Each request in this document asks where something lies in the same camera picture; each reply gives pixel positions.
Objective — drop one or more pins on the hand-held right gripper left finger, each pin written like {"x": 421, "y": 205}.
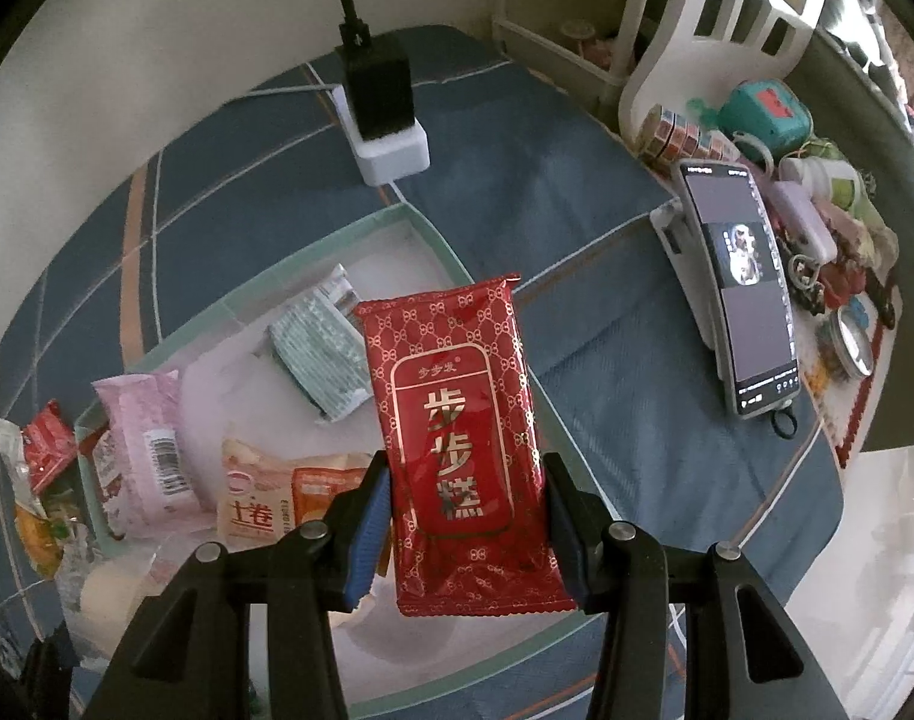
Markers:
{"x": 370, "y": 540}

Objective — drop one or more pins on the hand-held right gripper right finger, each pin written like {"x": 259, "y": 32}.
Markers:
{"x": 565, "y": 540}

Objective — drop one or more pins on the white jelly cup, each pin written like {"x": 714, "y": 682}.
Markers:
{"x": 115, "y": 589}

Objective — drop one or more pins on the long red patterned snack packet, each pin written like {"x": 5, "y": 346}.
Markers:
{"x": 457, "y": 450}

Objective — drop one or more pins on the green and white snack packet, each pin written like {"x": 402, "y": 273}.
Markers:
{"x": 314, "y": 360}

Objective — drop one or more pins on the teal-rimmed white tray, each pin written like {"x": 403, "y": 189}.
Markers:
{"x": 232, "y": 382}

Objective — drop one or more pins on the pink snack packet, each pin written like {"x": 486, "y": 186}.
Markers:
{"x": 145, "y": 450}

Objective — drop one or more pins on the peach orange snack packet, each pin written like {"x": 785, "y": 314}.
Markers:
{"x": 277, "y": 502}

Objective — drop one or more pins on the yellow cake packet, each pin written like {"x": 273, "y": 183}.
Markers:
{"x": 40, "y": 540}

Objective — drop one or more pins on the brown-red biscuit packet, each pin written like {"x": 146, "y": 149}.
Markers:
{"x": 96, "y": 465}

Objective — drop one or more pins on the small red flower packet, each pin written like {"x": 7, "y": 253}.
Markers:
{"x": 48, "y": 442}

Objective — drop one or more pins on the smartphone with dark screen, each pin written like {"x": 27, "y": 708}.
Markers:
{"x": 742, "y": 292}

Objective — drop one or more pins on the red-edged patterned mat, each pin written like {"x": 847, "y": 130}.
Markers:
{"x": 854, "y": 412}

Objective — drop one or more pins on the white phone stand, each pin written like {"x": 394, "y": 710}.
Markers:
{"x": 678, "y": 240}

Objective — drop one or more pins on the round metal tin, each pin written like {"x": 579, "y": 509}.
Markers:
{"x": 854, "y": 341}

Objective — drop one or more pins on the bunch of keys and charms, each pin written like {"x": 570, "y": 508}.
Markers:
{"x": 809, "y": 277}

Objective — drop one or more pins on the white power adapter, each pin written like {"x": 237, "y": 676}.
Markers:
{"x": 393, "y": 154}

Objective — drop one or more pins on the lilac case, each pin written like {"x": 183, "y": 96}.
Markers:
{"x": 798, "y": 221}

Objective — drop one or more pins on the row of patterned tape rolls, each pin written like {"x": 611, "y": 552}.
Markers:
{"x": 678, "y": 131}

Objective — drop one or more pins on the white jar with green label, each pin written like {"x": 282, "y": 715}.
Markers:
{"x": 832, "y": 180}

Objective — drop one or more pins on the black charger plug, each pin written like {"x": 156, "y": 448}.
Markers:
{"x": 378, "y": 90}

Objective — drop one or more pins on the teal round case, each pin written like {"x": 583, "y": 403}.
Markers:
{"x": 764, "y": 112}

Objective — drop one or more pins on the white shelf rack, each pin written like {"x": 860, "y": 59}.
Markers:
{"x": 554, "y": 45}

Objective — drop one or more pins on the white cutout plastic chair back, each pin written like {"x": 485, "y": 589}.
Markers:
{"x": 727, "y": 37}

